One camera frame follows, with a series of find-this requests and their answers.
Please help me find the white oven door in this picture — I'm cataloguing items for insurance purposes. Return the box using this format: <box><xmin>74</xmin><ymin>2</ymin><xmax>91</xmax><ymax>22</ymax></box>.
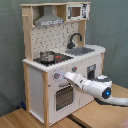
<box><xmin>55</xmin><ymin>83</ymin><xmax>74</xmax><ymax>111</ymax></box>

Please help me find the white toy microwave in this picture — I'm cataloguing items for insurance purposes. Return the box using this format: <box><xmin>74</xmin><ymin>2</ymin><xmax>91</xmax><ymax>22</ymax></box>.
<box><xmin>67</xmin><ymin>3</ymin><xmax>90</xmax><ymax>21</ymax></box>

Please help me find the black toy faucet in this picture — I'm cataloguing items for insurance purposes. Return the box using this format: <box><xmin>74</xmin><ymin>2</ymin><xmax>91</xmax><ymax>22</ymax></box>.
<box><xmin>66</xmin><ymin>32</ymin><xmax>83</xmax><ymax>50</ymax></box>

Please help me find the wooden toy kitchen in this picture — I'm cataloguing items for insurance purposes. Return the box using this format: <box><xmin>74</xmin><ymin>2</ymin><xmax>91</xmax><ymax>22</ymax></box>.
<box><xmin>22</xmin><ymin>2</ymin><xmax>105</xmax><ymax>127</ymax></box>

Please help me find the steel toy pot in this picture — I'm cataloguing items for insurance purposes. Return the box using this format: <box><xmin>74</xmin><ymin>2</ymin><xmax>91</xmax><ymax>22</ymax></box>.
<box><xmin>40</xmin><ymin>51</ymin><xmax>55</xmax><ymax>62</ymax></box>

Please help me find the white cabinet door with dispenser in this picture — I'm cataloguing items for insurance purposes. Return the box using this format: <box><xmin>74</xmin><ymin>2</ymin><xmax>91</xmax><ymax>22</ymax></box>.
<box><xmin>80</xmin><ymin>56</ymin><xmax>102</xmax><ymax>106</ymax></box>

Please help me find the black toy stovetop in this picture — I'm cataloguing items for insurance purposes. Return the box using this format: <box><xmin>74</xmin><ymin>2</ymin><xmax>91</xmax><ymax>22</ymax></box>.
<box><xmin>35</xmin><ymin>53</ymin><xmax>71</xmax><ymax>66</ymax></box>

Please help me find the grey range hood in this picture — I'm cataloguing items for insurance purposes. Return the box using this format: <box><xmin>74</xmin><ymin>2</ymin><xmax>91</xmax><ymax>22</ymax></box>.
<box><xmin>35</xmin><ymin>5</ymin><xmax>64</xmax><ymax>27</ymax></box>

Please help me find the grey toy sink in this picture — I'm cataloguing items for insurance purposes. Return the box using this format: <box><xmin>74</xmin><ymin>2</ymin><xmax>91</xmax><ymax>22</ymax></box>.
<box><xmin>66</xmin><ymin>47</ymin><xmax>94</xmax><ymax>56</ymax></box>

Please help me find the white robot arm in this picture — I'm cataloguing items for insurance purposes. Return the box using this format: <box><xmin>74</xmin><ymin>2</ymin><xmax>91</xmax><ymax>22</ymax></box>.
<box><xmin>65</xmin><ymin>72</ymin><xmax>128</xmax><ymax>107</ymax></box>

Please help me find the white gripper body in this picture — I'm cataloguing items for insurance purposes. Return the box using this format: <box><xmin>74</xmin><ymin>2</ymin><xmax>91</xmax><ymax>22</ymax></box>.
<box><xmin>65</xmin><ymin>72</ymin><xmax>86</xmax><ymax>92</ymax></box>

